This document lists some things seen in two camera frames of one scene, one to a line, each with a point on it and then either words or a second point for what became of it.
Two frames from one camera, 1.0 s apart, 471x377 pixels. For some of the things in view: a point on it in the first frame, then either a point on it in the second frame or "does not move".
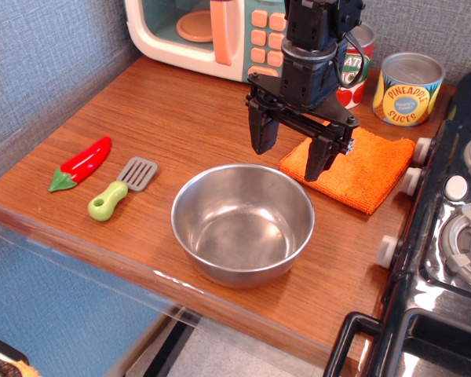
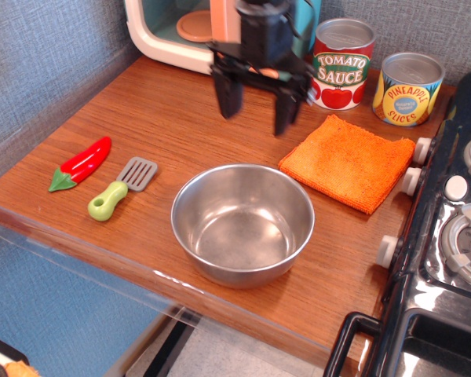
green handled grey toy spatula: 136,176 does not move
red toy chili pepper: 81,165 does not move
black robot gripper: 307,92 to 266,50
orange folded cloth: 360,180 does not move
